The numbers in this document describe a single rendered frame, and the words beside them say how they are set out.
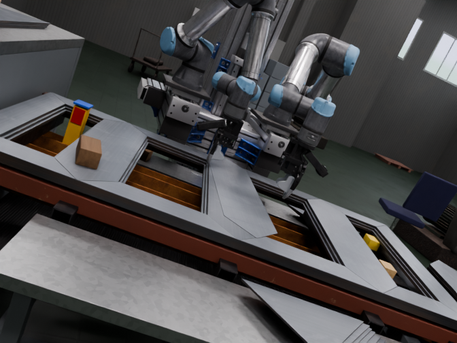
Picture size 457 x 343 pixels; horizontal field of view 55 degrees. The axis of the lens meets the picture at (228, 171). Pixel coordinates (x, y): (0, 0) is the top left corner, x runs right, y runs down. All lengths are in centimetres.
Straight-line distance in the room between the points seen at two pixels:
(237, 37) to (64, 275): 162
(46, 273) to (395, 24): 1210
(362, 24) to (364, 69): 117
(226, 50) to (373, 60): 1033
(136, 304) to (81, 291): 11
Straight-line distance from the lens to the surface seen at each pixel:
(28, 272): 96
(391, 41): 1267
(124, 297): 97
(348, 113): 1248
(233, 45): 230
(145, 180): 172
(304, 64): 173
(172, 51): 199
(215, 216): 127
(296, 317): 110
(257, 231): 130
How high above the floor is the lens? 130
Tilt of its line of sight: 15 degrees down
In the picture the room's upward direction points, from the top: 24 degrees clockwise
